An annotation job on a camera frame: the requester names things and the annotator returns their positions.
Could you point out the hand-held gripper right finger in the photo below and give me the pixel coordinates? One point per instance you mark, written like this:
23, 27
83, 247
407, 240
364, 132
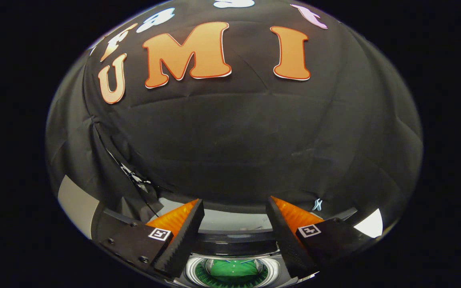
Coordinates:
282, 236

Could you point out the green buttoned shirt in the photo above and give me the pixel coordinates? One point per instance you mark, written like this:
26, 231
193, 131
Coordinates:
234, 268

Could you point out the dark washing machine lid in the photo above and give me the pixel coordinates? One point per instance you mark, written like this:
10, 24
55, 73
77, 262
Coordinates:
234, 244

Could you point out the black backdrop cloth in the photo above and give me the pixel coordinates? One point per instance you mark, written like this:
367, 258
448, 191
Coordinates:
234, 140

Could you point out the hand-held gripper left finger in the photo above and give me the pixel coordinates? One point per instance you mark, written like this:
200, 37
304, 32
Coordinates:
188, 236

